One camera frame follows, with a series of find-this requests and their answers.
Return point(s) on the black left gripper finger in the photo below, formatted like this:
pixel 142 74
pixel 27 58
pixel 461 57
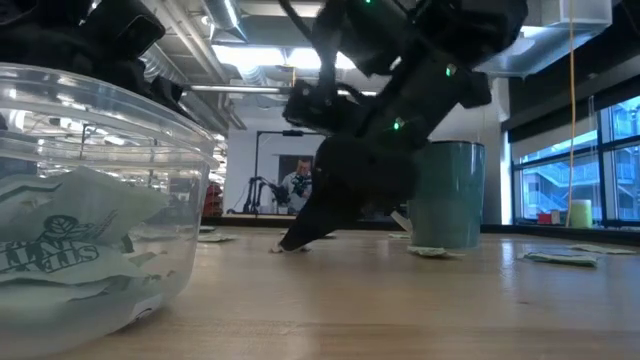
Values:
pixel 160 87

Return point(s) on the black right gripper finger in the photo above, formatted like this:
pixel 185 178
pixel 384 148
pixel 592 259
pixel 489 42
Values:
pixel 320 220

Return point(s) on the green white stevia packet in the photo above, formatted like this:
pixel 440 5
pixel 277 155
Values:
pixel 60 300
pixel 560 258
pixel 276 248
pixel 602 248
pixel 432 252
pixel 207 229
pixel 216 238
pixel 400 235
pixel 75 220

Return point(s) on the black background robot arm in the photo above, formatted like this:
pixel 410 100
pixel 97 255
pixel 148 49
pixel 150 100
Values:
pixel 260 194

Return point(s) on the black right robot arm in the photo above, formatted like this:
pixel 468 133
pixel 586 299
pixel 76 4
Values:
pixel 475 25

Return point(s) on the person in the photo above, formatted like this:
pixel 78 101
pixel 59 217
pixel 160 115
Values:
pixel 299 192

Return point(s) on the silver ceiling pipe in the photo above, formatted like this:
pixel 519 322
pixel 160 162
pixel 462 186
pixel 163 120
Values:
pixel 235 89

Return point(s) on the white mug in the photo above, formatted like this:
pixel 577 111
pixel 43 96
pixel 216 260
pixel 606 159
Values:
pixel 450 200

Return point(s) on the ceiling light panel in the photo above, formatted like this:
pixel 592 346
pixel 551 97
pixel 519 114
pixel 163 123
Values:
pixel 260 56

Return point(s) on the red cabinet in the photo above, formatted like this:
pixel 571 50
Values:
pixel 214 200

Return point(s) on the black framed window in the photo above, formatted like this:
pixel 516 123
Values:
pixel 550 185

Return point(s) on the red box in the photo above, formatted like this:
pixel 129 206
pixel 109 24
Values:
pixel 544 218

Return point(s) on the pale blue box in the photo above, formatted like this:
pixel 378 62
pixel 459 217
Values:
pixel 556 217

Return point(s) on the yellow green cylinder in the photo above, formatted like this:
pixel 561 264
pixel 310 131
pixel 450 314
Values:
pixel 581 215

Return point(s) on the grey ceiling air unit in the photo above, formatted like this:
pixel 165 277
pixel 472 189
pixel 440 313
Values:
pixel 550 45

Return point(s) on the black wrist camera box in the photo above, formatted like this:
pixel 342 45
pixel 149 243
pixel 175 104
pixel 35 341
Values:
pixel 122 27
pixel 320 112

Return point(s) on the black metal rig frame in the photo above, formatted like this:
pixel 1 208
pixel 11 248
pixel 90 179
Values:
pixel 292 133

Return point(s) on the silver ventilation duct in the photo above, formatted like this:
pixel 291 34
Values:
pixel 225 15

